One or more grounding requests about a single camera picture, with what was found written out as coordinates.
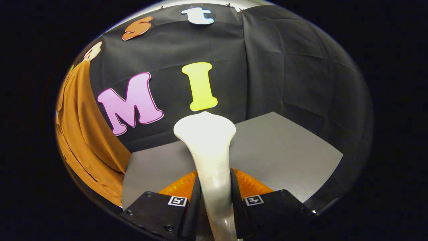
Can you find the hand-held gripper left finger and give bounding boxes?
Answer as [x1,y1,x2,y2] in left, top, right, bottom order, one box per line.
[120,169,201,241]

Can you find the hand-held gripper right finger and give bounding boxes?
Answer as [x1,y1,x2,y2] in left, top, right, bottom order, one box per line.
[230,167,316,240]

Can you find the white garment steamer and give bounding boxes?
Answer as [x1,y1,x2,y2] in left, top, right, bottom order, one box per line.
[174,111,238,241]

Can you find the orange button-up shirt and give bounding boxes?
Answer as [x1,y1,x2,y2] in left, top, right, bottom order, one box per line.
[55,60,132,207]

